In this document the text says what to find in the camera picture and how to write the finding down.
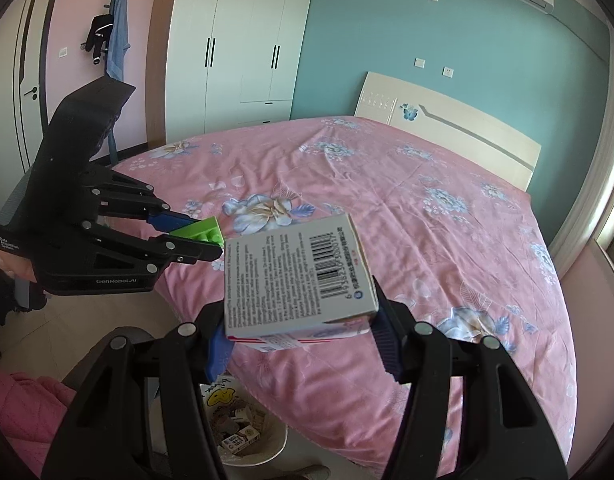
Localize green toy brick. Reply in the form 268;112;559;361
169;217;225;247

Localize white cardboard box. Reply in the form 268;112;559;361
223;214;379;352

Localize white round trash bin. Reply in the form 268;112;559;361
201;375;289;468

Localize pink fuzzy garment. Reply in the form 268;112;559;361
0;368;76;478

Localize blue hanging clothes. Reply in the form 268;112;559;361
106;0;130;81

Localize white wardrobe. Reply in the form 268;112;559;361
144;0;310;148

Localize black hanging garment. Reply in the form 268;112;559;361
85;14;114;65

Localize white room door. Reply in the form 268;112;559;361
12;0;56;171

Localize cream bed headboard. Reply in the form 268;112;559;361
355;72;541;191

